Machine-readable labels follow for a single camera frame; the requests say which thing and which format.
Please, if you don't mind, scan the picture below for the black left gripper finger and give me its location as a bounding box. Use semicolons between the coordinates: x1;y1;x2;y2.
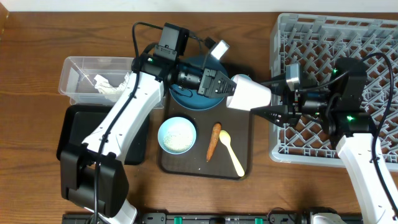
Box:
217;70;236;87
215;86;236;98

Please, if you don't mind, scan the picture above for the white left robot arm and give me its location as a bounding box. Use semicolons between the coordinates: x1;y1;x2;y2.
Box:
57;23;236;223

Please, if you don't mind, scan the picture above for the pink white cup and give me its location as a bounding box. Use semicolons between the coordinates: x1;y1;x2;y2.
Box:
226;76;272;111

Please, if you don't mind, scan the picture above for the clear plastic bin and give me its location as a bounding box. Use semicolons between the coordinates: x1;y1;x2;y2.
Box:
58;56;133;106

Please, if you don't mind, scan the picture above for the dark blue plate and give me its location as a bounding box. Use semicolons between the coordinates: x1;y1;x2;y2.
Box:
170;57;228;111

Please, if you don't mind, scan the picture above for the light blue bowl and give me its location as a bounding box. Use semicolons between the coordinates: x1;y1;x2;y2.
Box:
157;117;197;155

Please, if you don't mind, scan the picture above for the orange carrot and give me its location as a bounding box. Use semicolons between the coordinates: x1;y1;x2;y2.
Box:
206;123;221;162

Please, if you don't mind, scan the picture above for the cream plastic spoon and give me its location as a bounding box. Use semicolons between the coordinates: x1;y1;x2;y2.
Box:
219;130;245;177

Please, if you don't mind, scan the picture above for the light blue cup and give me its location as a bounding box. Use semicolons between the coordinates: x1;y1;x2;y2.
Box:
231;74;251;80

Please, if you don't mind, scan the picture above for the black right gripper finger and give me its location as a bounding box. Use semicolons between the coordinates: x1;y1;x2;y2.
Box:
251;105;289;127
261;79;287;93

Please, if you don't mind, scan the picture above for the dark brown serving tray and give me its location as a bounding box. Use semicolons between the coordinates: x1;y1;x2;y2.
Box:
157;95;253;180

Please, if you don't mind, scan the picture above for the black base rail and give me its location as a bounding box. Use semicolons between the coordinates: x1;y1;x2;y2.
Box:
62;207;364;224

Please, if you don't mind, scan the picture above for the black plastic bin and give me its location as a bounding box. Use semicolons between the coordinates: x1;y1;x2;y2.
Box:
56;105;150;166

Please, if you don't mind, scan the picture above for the grey dishwasher rack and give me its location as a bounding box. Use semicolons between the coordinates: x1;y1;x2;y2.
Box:
269;13;397;172

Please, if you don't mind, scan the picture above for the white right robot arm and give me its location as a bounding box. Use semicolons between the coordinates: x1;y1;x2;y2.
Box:
252;57;397;223

